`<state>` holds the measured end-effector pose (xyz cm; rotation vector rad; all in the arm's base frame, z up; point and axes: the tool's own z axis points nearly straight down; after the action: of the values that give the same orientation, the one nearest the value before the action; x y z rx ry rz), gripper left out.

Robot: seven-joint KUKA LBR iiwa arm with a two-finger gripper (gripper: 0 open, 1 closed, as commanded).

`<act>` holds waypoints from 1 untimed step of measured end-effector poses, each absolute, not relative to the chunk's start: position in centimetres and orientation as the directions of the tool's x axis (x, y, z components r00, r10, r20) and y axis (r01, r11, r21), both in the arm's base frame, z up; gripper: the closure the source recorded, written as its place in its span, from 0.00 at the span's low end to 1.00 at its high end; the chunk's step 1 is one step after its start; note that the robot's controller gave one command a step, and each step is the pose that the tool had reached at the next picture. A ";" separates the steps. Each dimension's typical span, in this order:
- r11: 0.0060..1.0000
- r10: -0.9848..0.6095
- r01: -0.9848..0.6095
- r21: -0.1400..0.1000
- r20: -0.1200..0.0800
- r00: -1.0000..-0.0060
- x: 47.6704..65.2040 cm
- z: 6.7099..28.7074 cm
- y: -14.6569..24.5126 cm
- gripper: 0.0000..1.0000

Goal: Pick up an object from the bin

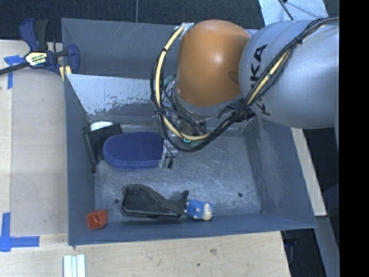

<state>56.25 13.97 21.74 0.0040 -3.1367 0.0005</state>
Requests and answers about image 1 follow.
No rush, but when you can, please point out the black pouch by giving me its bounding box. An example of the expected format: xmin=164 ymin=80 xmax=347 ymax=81
xmin=82 ymin=122 xmax=123 ymax=174

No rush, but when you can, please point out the blue and cream toy figure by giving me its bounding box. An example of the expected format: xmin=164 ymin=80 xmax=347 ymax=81
xmin=184 ymin=199 xmax=215 ymax=222

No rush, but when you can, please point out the white round object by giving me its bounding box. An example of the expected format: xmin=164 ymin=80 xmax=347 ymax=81
xmin=90 ymin=121 xmax=114 ymax=132

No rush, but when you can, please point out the grey metal bin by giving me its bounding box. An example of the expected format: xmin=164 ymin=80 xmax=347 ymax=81
xmin=61 ymin=17 xmax=318 ymax=246

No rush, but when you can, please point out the black stapler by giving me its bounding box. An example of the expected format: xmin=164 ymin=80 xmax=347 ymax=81
xmin=121 ymin=184 xmax=190 ymax=220

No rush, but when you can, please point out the blue oval sponge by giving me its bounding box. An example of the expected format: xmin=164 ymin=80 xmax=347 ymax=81
xmin=102 ymin=131 xmax=165 ymax=170

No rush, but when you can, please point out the red-orange cube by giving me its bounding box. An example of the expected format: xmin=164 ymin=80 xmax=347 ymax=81
xmin=86 ymin=209 xmax=108 ymax=230

